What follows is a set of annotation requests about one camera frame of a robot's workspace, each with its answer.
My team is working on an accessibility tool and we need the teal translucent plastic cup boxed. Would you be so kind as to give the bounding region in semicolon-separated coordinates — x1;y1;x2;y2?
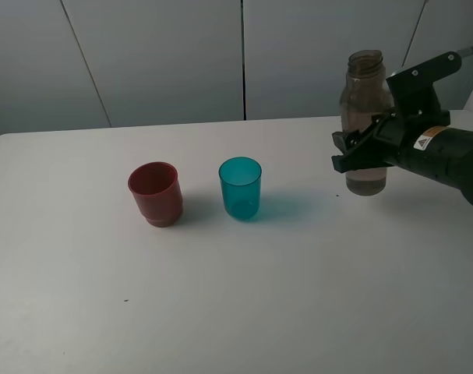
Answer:
218;157;262;221

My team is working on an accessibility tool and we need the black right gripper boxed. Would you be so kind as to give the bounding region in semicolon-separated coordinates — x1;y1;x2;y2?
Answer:
331;111;450;172

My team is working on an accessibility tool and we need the red plastic cup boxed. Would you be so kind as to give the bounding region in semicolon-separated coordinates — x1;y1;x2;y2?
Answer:
128;161;183;228

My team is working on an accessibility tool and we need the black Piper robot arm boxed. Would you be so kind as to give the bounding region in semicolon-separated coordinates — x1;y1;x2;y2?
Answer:
332;111;473;206

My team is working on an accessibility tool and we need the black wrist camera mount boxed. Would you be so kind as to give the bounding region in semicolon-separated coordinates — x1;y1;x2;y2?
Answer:
387;51;462;118

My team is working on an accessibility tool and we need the brown translucent water bottle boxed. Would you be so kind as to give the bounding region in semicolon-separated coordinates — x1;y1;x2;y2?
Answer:
340;50;393;196

